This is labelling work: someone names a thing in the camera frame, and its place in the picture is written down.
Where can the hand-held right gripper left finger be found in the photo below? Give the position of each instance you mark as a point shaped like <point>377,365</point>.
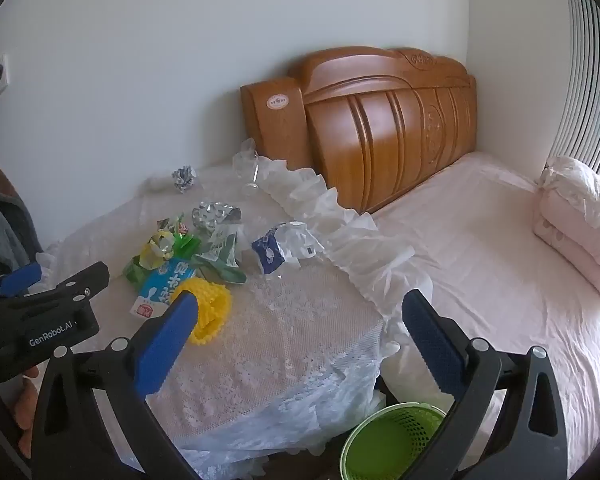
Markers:
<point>170,340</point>

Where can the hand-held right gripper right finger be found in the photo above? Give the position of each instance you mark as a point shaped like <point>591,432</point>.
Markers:
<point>430,340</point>

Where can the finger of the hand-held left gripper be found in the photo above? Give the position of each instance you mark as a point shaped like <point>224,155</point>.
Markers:
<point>20,280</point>
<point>80,280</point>

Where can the dark green wrapper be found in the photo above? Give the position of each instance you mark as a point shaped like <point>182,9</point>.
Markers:
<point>134,270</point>

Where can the blue milk carton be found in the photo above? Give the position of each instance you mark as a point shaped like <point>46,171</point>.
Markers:
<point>162,285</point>

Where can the yellow snack wrapper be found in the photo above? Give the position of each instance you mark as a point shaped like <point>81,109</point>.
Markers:
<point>155,251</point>

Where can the green and clear wrapper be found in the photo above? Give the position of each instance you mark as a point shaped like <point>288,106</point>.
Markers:
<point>220,256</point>

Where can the small green red wrapper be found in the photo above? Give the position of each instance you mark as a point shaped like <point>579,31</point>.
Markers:
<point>174,222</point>

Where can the green mesh wastebasket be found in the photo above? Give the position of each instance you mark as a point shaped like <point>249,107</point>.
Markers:
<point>380,445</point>

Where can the person's left hand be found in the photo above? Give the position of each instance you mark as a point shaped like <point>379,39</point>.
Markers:
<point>26,400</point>

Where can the pink bed sheet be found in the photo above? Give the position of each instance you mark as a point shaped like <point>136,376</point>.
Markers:
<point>505,285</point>

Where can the white lace tablecloth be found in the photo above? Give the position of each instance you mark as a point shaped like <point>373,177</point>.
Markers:
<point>290,350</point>

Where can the blue and white tissue pack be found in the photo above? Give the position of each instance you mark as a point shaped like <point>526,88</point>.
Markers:
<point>270,255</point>

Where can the silver foil wrapper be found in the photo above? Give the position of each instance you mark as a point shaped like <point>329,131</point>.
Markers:
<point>212,215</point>

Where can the crumpled silver foil ball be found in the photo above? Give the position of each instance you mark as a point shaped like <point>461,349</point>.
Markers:
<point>184,178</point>

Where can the clear stemmed glass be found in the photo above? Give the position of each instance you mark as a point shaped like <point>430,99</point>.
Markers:
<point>252,180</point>

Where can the folded pink quilt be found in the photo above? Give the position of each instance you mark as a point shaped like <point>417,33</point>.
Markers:
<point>575,225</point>

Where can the carved wooden headboard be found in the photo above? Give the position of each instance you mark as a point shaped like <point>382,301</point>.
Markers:
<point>380,130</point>

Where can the wooden panel with round sticker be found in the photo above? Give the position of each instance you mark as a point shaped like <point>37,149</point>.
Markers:
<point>275,130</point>

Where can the white ribbed radiator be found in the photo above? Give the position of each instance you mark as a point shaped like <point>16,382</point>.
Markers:
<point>587,75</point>

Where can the white wall outlet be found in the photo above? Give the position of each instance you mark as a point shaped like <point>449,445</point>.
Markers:
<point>5,72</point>

